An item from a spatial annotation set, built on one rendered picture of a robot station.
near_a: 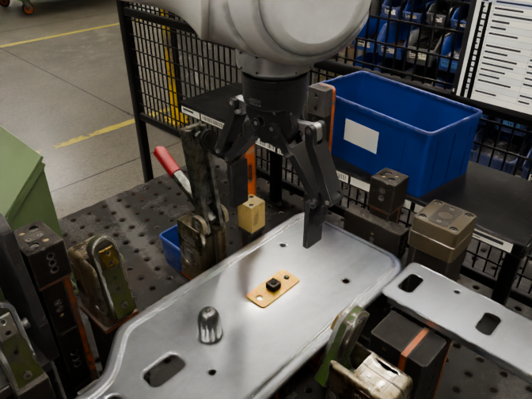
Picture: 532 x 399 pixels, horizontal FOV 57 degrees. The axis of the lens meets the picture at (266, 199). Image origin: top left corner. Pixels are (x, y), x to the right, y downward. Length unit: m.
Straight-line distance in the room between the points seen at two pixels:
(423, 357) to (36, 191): 0.79
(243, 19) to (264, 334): 0.46
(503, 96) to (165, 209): 0.95
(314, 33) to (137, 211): 1.22
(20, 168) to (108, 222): 0.44
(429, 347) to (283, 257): 0.26
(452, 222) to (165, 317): 0.47
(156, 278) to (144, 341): 0.56
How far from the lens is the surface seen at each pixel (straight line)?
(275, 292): 0.74
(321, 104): 0.93
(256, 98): 0.56
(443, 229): 0.82
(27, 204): 1.10
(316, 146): 0.56
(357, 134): 0.99
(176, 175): 0.81
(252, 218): 0.82
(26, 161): 1.10
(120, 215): 1.49
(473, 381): 1.10
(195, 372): 0.66
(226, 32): 0.37
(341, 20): 0.33
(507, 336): 0.76
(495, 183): 1.04
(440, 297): 0.78
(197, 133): 0.73
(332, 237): 0.86
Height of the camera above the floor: 1.51
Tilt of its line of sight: 33 degrees down
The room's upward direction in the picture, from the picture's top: straight up
